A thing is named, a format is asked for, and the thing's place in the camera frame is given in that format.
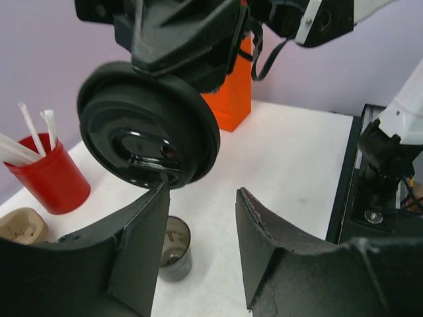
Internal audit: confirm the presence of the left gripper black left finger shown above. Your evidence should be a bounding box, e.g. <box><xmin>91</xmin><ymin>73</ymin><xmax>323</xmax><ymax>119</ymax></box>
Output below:
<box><xmin>1</xmin><ymin>184</ymin><xmax>170</xmax><ymax>316</ymax></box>

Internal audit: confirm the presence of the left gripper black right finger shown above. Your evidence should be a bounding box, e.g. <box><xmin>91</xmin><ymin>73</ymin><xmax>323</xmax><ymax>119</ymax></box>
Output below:
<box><xmin>235</xmin><ymin>188</ymin><xmax>422</xmax><ymax>316</ymax></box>

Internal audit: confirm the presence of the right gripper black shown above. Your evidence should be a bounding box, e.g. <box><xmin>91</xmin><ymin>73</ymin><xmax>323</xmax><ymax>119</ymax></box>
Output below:
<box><xmin>74</xmin><ymin>0</ymin><xmax>249</xmax><ymax>92</ymax></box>

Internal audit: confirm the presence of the dark coffee cup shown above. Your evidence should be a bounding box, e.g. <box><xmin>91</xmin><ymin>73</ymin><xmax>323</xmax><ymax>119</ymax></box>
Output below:
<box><xmin>159</xmin><ymin>216</ymin><xmax>192</xmax><ymax>283</ymax></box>

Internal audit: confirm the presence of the black cup lid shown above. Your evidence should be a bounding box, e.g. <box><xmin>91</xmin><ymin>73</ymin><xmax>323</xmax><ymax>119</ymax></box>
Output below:
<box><xmin>77</xmin><ymin>61</ymin><xmax>221</xmax><ymax>189</ymax></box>

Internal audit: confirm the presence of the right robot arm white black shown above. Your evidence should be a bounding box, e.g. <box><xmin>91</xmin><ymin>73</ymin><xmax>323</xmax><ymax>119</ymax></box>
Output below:
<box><xmin>73</xmin><ymin>1</ymin><xmax>422</xmax><ymax>190</ymax></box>

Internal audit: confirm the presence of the orange paper bag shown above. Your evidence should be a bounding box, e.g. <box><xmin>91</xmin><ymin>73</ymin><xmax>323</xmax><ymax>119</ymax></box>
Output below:
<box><xmin>202</xmin><ymin>56</ymin><xmax>251</xmax><ymax>132</ymax></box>

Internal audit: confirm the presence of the brown cardboard cup carrier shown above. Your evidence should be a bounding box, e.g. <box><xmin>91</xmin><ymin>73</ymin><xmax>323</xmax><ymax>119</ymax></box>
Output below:
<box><xmin>1</xmin><ymin>207</ymin><xmax>50</xmax><ymax>245</ymax></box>

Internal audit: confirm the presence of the red straw holder cup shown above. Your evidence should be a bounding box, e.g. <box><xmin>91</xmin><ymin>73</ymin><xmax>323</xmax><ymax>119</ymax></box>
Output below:
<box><xmin>4</xmin><ymin>133</ymin><xmax>91</xmax><ymax>215</ymax></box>

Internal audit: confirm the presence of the wrapped white straw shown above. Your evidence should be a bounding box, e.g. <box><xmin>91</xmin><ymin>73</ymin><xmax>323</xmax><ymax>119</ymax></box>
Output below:
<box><xmin>40</xmin><ymin>110</ymin><xmax>57</xmax><ymax>151</ymax></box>
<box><xmin>19</xmin><ymin>102</ymin><xmax>46</xmax><ymax>157</ymax></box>
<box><xmin>1</xmin><ymin>134</ymin><xmax>42</xmax><ymax>166</ymax></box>

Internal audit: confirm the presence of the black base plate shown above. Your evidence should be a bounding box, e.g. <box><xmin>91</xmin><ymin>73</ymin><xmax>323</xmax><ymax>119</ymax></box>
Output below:
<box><xmin>326</xmin><ymin>104</ymin><xmax>422</xmax><ymax>244</ymax></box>

